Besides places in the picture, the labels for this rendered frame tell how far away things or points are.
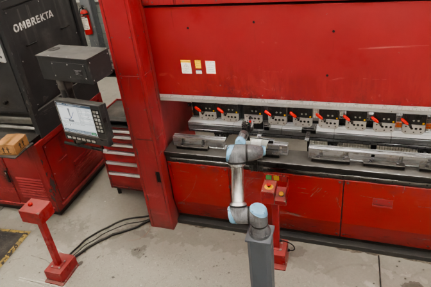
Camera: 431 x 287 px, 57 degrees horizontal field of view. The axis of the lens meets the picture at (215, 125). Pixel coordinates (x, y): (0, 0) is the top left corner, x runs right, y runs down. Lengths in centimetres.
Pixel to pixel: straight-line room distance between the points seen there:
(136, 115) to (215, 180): 92
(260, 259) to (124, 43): 190
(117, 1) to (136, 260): 229
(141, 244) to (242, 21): 232
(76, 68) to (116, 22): 47
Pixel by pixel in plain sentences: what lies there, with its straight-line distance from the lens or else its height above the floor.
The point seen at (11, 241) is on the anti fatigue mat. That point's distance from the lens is 470.
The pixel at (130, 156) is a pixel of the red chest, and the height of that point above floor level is 58.
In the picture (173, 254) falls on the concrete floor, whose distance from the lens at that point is 393.
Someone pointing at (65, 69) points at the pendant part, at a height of 185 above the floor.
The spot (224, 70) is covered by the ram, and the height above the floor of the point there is 163.
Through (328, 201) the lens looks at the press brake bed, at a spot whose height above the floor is 53.
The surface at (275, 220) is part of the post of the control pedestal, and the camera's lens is 348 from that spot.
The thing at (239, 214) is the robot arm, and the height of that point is 98.
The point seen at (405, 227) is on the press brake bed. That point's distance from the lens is 370.
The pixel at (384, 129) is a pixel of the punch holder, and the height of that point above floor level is 120.
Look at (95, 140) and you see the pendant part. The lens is 325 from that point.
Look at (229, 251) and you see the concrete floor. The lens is 386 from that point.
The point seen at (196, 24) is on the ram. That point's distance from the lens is 315.
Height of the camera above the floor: 282
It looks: 29 degrees down
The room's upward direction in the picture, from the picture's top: 6 degrees counter-clockwise
